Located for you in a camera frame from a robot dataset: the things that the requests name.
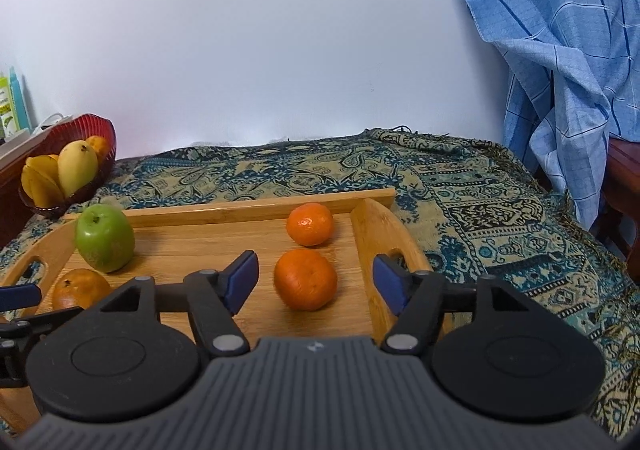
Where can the green box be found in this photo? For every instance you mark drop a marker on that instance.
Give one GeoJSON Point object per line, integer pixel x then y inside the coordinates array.
{"type": "Point", "coordinates": [4, 105]}

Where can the blue plaid cloth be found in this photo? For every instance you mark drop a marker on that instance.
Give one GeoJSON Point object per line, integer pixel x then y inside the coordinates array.
{"type": "Point", "coordinates": [550, 30]}

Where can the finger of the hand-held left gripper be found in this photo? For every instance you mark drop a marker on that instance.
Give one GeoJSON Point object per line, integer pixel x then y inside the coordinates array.
{"type": "Point", "coordinates": [17, 296]}
{"type": "Point", "coordinates": [40, 320]}

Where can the brown wooden cabinet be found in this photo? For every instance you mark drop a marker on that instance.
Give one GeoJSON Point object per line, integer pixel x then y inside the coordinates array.
{"type": "Point", "coordinates": [7, 210]}

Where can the dark wooden chair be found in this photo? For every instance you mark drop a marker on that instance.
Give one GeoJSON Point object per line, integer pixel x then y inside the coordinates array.
{"type": "Point", "coordinates": [625, 170]}

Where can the wooden serving tray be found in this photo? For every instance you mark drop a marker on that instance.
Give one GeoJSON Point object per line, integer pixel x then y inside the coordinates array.
{"type": "Point", "coordinates": [200, 250]}

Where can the orange tangerine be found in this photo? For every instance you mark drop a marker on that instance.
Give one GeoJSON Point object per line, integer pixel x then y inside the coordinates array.
{"type": "Point", "coordinates": [310, 225]}
{"type": "Point", "coordinates": [305, 280]}

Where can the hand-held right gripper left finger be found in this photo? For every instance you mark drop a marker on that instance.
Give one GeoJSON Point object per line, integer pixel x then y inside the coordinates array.
{"type": "Point", "coordinates": [242, 282]}

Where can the orange in fruit bowl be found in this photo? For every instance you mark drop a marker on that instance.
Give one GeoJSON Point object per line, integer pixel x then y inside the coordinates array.
{"type": "Point", "coordinates": [99, 145]}

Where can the red glass fruit bowl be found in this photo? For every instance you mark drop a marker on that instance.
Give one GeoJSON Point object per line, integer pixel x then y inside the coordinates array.
{"type": "Point", "coordinates": [107, 140]}

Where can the white flat tray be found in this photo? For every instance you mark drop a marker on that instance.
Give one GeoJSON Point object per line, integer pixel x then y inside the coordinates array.
{"type": "Point", "coordinates": [15, 140]}

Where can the large yellow-orange orange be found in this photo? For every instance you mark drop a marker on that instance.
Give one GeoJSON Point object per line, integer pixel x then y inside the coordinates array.
{"type": "Point", "coordinates": [80, 287]}

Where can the teal patterned blanket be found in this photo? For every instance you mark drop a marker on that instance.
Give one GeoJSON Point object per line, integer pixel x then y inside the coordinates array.
{"type": "Point", "coordinates": [475, 230]}

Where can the yellow mango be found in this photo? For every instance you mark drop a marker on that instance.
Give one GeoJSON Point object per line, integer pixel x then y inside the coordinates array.
{"type": "Point", "coordinates": [77, 165]}

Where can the green apple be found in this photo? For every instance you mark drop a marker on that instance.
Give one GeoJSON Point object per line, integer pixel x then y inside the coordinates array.
{"type": "Point", "coordinates": [105, 237]}

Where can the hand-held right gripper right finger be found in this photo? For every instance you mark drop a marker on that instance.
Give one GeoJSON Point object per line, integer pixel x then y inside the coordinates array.
{"type": "Point", "coordinates": [387, 287]}

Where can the yellow starfruit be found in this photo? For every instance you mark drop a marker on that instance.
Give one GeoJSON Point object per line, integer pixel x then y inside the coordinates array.
{"type": "Point", "coordinates": [42, 180]}

